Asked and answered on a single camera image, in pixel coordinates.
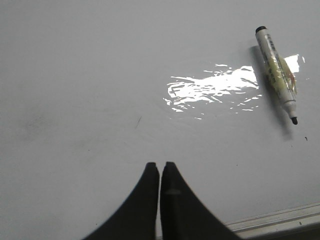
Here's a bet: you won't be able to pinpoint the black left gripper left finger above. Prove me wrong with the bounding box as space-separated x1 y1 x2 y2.
85 162 160 240

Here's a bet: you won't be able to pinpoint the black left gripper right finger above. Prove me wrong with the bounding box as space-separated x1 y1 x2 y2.
160 162 240 240

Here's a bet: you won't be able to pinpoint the white taped whiteboard marker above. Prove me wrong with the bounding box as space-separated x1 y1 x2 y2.
255 26 298 125

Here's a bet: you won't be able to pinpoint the white whiteboard with metal frame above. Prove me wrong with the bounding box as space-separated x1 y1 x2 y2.
0 0 320 240

